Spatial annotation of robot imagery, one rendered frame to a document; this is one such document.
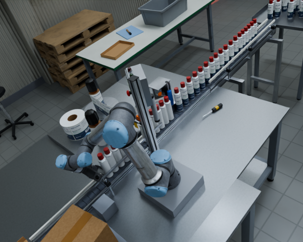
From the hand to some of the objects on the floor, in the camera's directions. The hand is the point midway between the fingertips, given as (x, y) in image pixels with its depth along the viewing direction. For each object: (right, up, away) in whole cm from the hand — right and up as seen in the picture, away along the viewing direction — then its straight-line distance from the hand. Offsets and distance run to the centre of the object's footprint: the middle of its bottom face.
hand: (103, 174), depth 179 cm
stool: (-161, +25, +222) cm, 276 cm away
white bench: (+43, +100, +242) cm, 266 cm away
